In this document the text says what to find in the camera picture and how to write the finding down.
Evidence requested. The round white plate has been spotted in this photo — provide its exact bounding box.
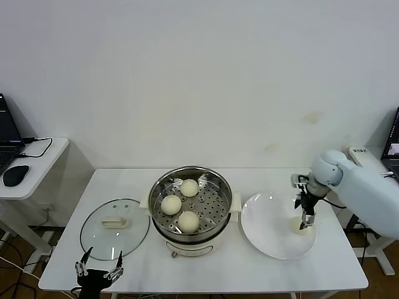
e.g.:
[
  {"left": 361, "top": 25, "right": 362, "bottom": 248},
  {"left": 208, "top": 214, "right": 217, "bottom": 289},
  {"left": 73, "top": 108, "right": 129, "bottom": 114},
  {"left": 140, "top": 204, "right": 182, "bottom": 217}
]
[{"left": 241, "top": 191, "right": 317, "bottom": 261}]

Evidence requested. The stainless steel steamer basket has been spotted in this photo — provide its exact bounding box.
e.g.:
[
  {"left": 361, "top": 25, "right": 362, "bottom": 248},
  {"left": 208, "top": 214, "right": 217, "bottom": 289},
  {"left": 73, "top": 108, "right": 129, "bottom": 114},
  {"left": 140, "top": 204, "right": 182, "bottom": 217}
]
[{"left": 139, "top": 166, "right": 243, "bottom": 241}]

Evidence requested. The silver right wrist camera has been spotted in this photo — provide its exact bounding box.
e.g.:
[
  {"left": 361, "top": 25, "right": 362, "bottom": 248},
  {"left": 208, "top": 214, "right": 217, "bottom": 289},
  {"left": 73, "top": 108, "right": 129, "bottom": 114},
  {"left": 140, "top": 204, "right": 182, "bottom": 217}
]
[{"left": 290, "top": 173, "right": 310, "bottom": 189}]

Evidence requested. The black computer mouse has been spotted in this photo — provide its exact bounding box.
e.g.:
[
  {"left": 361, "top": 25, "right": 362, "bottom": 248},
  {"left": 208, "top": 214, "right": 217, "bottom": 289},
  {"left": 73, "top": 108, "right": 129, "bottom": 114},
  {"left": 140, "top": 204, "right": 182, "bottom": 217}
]
[{"left": 2, "top": 164, "right": 30, "bottom": 187}]

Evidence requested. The round glass pot lid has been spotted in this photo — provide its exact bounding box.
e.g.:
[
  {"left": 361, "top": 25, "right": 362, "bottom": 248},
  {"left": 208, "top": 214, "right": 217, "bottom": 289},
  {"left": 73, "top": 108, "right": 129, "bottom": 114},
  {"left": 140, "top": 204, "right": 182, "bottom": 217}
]
[{"left": 80, "top": 198, "right": 151, "bottom": 262}]

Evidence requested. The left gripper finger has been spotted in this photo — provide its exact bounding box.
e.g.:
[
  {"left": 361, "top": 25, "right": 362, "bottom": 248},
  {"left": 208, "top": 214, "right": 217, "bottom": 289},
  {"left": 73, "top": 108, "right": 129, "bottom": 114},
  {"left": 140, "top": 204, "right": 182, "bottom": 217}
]
[
  {"left": 74, "top": 246, "right": 94, "bottom": 277},
  {"left": 104, "top": 250, "right": 125, "bottom": 280}
]

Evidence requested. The white floor cable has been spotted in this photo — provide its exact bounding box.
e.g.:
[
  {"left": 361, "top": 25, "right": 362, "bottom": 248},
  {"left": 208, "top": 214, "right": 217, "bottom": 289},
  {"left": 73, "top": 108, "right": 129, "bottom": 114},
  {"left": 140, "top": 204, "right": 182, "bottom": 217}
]
[{"left": 0, "top": 255, "right": 43, "bottom": 280}]

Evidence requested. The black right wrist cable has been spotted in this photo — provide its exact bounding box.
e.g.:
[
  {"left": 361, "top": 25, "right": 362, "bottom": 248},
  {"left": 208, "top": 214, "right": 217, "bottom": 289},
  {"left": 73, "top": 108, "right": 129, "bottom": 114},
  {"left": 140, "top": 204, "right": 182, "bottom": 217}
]
[{"left": 322, "top": 197, "right": 348, "bottom": 211}]

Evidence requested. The white steamed baozi bun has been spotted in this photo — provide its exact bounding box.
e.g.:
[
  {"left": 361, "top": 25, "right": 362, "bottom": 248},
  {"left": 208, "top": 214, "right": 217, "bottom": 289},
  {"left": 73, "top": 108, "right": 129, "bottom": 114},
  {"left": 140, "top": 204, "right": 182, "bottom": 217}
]
[
  {"left": 180, "top": 178, "right": 200, "bottom": 198},
  {"left": 177, "top": 211, "right": 201, "bottom": 234},
  {"left": 160, "top": 194, "right": 183, "bottom": 217},
  {"left": 289, "top": 217, "right": 314, "bottom": 236}
]

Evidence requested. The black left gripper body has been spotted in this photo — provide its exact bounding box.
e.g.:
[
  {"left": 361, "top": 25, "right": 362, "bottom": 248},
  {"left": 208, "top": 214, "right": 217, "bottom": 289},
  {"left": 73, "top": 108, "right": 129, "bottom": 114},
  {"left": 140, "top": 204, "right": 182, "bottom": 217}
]
[{"left": 77, "top": 268, "right": 111, "bottom": 299}]

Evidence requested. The cream electric cooking pot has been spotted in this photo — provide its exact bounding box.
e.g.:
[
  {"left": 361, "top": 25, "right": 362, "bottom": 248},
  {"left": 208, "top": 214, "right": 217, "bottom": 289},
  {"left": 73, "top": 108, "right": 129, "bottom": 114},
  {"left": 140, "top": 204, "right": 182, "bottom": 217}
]
[{"left": 140, "top": 204, "right": 242, "bottom": 260}]

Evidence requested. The black floor cable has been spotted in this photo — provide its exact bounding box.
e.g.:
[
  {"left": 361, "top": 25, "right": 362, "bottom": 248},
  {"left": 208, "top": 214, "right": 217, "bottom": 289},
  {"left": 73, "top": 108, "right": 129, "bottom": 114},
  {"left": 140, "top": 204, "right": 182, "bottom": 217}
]
[{"left": 0, "top": 241, "right": 24, "bottom": 272}]

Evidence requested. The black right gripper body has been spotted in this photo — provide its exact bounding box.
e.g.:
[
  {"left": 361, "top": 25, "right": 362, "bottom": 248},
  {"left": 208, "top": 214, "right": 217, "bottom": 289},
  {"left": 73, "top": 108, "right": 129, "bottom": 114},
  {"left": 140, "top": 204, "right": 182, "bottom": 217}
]
[{"left": 301, "top": 186, "right": 317, "bottom": 216}]

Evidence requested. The black open laptop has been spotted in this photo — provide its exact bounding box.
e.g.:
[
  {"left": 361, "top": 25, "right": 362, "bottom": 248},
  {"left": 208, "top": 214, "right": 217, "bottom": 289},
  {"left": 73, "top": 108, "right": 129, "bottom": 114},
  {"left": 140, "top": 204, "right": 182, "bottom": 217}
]
[
  {"left": 0, "top": 93, "right": 26, "bottom": 176},
  {"left": 381, "top": 107, "right": 399, "bottom": 181}
]

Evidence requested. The black looped usb cable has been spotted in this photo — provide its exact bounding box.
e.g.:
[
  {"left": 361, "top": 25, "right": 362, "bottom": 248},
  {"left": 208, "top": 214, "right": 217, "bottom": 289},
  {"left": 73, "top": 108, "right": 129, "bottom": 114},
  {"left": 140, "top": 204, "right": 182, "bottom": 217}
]
[{"left": 17, "top": 136, "right": 54, "bottom": 159}]

